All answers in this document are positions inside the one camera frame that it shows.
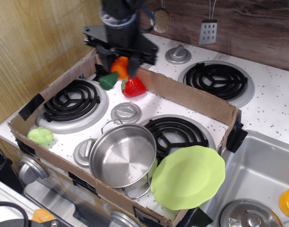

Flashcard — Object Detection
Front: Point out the red toy strawberry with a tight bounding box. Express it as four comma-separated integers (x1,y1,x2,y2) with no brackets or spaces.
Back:
121,77,146,97

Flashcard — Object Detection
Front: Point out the silver stove knob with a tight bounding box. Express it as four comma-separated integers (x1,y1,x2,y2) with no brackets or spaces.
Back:
165,45,192,65
110,102,142,123
73,139,97,168

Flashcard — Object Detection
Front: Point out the light green plastic plate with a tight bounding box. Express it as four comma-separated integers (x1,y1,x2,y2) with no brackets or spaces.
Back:
151,145,225,210

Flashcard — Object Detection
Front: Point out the front right black burner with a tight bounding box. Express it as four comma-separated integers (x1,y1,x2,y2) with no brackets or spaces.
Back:
141,114,215,162

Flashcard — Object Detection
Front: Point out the black burner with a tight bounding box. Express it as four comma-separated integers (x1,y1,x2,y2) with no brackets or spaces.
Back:
179,62,248,100
141,114,215,162
43,79,105,122

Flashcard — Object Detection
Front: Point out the brown cardboard fence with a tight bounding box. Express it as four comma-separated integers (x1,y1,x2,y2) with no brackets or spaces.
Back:
8,53,239,227

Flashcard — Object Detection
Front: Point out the green toy lettuce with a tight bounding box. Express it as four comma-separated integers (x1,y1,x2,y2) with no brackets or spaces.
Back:
27,127,54,147

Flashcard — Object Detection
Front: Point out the hanging slotted metal spoon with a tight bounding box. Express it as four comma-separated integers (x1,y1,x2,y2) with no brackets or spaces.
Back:
151,0,171,34

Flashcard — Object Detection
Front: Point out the silver oven knob right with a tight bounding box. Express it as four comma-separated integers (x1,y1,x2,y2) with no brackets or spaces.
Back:
109,210,134,227

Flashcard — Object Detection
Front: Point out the orange toy food piece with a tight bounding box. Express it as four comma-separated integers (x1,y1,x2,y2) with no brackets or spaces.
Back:
31,209,55,223

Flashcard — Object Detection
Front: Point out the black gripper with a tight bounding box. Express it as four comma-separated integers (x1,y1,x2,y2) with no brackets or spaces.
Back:
83,22,158,78

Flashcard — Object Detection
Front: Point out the front left black burner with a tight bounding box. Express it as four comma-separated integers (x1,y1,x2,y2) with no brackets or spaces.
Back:
43,79,105,122

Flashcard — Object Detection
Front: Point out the yellow toy pepper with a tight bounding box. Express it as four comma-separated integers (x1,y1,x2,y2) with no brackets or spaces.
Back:
279,189,289,217

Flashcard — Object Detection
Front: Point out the silver oven knob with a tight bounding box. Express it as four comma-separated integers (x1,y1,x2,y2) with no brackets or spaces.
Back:
19,156,48,185
109,210,134,227

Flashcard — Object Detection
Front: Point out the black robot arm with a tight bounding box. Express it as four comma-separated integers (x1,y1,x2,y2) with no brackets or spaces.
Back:
83,0,158,78

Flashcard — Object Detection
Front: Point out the silver pot lid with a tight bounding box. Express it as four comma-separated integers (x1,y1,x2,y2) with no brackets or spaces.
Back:
218,199,284,227

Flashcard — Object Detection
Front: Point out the silver front stove knob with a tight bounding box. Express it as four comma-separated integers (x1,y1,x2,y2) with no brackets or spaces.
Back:
73,139,97,168

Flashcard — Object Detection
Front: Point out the silver oven knob left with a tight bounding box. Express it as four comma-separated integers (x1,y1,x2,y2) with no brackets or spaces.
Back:
19,156,48,185

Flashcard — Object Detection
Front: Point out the silver back stove knob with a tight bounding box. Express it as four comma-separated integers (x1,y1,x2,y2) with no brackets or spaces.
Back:
165,45,192,65

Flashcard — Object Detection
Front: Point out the orange toy carrot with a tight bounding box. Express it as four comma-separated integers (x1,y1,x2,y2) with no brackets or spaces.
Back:
98,56,128,90

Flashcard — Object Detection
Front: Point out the hanging metal spatula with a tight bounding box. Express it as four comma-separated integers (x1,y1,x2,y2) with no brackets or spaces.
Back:
199,0,218,45

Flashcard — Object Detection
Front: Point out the grey toy sink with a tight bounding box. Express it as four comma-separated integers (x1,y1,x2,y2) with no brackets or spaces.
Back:
200,131,289,227

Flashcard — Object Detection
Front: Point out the stainless steel pot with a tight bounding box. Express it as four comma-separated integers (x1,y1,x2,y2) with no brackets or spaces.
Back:
89,119,157,200

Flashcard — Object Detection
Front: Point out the back right black burner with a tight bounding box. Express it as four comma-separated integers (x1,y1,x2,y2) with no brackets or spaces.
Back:
179,62,248,100

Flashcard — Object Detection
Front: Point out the silver centre stove knob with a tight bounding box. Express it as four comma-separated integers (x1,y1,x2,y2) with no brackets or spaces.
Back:
110,102,142,123

